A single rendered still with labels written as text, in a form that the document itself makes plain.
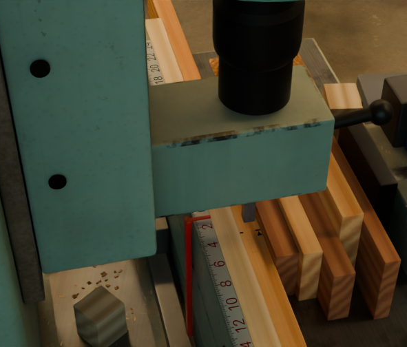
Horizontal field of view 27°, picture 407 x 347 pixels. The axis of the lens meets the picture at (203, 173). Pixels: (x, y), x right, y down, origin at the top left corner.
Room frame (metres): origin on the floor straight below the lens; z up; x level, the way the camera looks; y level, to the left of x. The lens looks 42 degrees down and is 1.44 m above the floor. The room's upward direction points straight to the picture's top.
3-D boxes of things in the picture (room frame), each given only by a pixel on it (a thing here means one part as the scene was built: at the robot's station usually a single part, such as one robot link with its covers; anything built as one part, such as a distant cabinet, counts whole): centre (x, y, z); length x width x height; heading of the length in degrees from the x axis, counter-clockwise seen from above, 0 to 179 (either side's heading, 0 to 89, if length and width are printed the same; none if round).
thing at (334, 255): (0.54, -0.08, 0.93); 0.24 x 0.02 x 0.05; 13
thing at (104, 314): (0.49, 0.09, 0.82); 0.03 x 0.03 x 0.04; 46
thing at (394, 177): (0.53, -0.16, 0.95); 0.09 x 0.07 x 0.09; 13
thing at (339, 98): (0.66, -0.13, 0.92); 0.04 x 0.03 x 0.04; 3
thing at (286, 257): (0.54, -0.04, 0.93); 0.18 x 0.02 x 0.05; 13
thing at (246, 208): (0.49, -0.04, 0.97); 0.01 x 0.01 x 0.05; 13
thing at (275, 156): (0.49, -0.02, 1.03); 0.14 x 0.07 x 0.09; 103
